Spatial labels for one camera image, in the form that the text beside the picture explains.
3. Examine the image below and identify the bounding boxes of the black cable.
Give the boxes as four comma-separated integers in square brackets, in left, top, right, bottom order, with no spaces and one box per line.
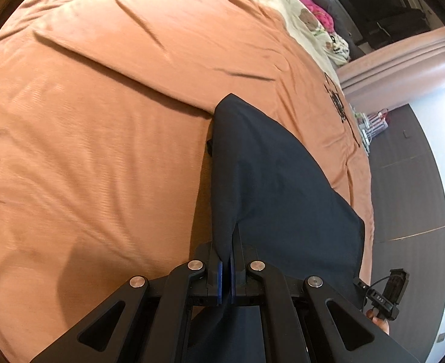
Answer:
[322,72,361,148]

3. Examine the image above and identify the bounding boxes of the pale green cabinet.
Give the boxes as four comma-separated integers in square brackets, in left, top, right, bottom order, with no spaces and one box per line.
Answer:
[353,111,374,156]

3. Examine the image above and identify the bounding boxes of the orange fleece blanket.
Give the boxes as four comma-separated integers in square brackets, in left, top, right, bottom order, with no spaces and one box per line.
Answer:
[0,0,374,363]

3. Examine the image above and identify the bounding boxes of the striped bag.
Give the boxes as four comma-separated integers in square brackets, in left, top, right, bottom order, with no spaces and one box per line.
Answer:
[369,108,390,131]

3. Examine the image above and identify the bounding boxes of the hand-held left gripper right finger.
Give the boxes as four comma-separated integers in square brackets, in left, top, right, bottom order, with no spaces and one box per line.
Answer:
[230,225,424,363]

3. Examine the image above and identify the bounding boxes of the black chair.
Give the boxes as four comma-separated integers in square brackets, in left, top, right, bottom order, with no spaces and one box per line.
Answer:
[375,5,428,44]

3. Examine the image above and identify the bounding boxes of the pink curtain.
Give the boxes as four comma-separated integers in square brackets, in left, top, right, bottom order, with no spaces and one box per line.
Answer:
[337,26,445,113]

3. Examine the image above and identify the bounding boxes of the bear print cream sheet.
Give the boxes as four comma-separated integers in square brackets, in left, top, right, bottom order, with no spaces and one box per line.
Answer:
[283,5,350,69]

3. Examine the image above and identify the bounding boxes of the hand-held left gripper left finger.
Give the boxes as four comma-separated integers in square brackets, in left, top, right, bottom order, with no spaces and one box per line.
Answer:
[29,240,224,363]

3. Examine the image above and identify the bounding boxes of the person's right hand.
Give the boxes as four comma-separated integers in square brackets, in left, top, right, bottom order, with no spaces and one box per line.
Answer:
[365,308,392,336]

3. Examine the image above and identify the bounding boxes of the dark navy pants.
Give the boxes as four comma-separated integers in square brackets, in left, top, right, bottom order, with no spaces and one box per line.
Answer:
[186,93,367,363]

